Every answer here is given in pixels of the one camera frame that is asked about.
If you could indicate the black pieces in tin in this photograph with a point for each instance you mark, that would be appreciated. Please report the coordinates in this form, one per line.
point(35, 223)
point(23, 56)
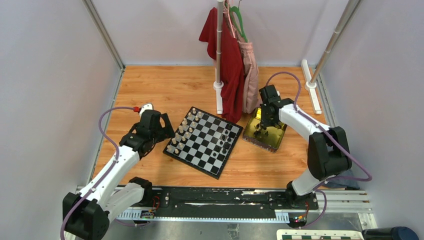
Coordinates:
point(261, 133)

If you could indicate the black white chessboard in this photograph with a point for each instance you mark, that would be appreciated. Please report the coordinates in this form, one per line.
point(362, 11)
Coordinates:
point(199, 157)

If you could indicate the dark blue object corner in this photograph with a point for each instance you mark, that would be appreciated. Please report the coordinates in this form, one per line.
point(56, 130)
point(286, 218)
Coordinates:
point(391, 233)

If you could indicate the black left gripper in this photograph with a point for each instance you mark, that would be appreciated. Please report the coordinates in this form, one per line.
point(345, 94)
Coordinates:
point(166, 132)

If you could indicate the aluminium frame rail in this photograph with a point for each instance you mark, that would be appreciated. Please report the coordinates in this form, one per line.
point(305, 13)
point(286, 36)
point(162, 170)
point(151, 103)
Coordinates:
point(344, 202)

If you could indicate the black rook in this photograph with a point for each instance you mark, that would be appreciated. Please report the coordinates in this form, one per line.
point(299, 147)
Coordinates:
point(228, 127)

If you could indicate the red hanging shirt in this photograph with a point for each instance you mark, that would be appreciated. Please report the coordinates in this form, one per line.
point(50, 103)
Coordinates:
point(231, 66)

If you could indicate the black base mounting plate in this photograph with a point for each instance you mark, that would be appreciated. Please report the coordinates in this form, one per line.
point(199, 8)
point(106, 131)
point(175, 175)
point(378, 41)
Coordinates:
point(221, 203)

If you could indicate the grey crumpled cloth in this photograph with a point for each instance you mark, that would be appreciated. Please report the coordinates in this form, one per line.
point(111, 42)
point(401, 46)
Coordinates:
point(341, 181)

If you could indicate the white rack foot bar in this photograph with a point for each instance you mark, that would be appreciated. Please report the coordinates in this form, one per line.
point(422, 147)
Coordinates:
point(310, 87)

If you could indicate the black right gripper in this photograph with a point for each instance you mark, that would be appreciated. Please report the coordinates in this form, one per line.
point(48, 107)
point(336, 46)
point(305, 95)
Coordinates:
point(265, 122)

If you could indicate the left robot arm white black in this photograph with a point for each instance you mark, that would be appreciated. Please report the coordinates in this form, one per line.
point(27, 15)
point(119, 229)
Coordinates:
point(109, 175)

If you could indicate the green clothes hanger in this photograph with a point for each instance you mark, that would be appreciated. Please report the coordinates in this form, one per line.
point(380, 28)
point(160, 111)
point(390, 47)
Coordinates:
point(237, 19)

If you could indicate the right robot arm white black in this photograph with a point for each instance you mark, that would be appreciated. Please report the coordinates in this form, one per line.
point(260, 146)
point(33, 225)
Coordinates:
point(325, 156)

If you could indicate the yellow square tin box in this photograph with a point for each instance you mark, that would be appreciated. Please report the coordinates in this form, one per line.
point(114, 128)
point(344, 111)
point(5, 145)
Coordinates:
point(268, 139)

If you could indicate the pink hanging garment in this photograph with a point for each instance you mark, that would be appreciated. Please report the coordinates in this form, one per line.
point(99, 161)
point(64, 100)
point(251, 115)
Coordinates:
point(250, 99)

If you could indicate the white clothes rack pole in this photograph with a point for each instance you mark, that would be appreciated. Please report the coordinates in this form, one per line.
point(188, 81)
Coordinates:
point(218, 84)

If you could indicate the silver diagonal rack pole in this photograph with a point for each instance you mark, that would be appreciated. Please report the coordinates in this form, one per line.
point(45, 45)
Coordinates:
point(347, 14)

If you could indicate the white chess pieces row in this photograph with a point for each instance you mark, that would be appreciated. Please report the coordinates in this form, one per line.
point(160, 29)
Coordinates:
point(186, 133)

